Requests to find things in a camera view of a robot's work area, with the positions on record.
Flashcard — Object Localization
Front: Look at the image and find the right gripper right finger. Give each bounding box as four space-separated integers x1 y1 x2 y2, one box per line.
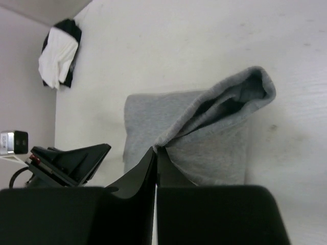
156 148 290 244

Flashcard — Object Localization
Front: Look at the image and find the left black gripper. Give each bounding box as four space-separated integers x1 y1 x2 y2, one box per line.
27 143 111 187

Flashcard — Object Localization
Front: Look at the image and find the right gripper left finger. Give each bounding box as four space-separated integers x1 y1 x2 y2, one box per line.
1 149 156 244

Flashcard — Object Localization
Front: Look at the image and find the grey tank top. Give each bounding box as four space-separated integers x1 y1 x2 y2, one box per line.
123 66 276 185

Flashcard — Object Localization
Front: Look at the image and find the folded white tank top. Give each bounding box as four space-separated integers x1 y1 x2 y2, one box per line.
38 27 79 89

